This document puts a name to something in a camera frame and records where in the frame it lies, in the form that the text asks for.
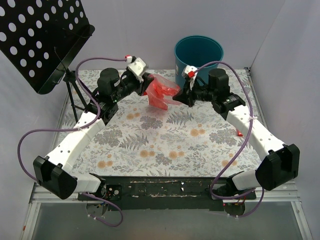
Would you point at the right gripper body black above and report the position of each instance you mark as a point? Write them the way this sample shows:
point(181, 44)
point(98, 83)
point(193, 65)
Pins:
point(189, 93)

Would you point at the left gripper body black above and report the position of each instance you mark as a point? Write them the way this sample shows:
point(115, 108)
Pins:
point(146, 83)

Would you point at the red plastic trash bag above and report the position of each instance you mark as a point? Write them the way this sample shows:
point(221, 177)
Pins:
point(160, 92)

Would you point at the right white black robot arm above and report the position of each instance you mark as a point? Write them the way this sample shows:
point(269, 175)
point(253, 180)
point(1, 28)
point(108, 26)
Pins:
point(279, 161)

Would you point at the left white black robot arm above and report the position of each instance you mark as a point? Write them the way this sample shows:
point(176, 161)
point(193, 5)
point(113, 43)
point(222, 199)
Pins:
point(52, 172)

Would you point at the teal plastic trash bin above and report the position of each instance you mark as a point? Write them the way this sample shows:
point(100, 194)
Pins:
point(195, 50)

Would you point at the small rolled red bag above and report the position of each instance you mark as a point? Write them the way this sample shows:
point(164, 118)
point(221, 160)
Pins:
point(239, 133)

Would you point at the floral patterned table mat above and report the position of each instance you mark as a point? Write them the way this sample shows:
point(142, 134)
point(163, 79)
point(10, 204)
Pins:
point(142, 140)

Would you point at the black perforated music stand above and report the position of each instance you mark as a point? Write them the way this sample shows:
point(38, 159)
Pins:
point(41, 38)

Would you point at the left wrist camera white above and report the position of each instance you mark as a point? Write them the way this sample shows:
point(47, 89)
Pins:
point(137, 66)

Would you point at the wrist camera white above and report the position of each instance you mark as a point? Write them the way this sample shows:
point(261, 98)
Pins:
point(137, 66)
point(190, 73)

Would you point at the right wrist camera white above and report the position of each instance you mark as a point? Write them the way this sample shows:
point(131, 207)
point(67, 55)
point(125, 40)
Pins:
point(190, 73)

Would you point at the aluminium frame rail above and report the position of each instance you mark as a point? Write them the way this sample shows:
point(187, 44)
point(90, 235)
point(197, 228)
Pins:
point(168, 207)

